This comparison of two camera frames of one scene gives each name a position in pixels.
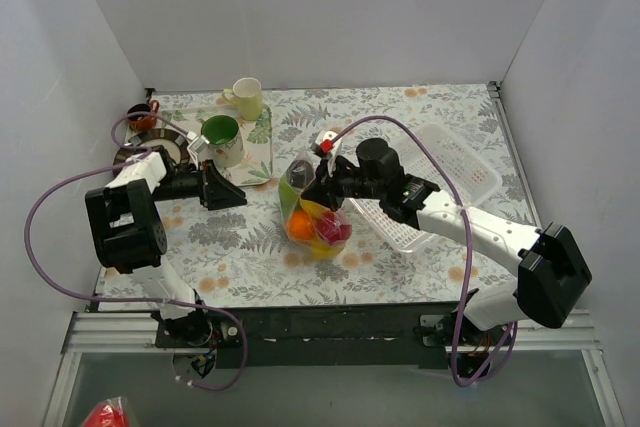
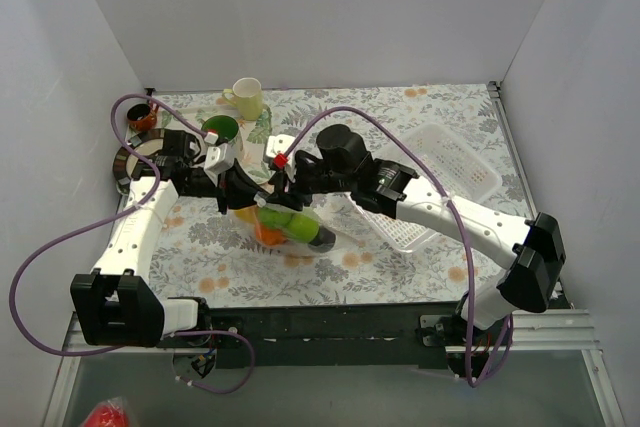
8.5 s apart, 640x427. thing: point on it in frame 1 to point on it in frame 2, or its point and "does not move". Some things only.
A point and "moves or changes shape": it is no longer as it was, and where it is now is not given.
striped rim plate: [173, 142] does not move
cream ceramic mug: [247, 94] does not move
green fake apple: [287, 198] moves or changes shape
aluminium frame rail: [106, 333] does not move
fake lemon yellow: [314, 209] to [248, 215]
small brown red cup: [143, 123] does not move
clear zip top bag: [312, 227] moves or changes shape
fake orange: [300, 225] to [268, 236]
